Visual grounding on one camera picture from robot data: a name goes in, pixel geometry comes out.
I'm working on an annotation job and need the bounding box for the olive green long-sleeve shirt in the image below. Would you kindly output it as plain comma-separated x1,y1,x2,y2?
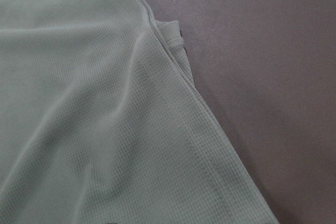
1,0,277,223

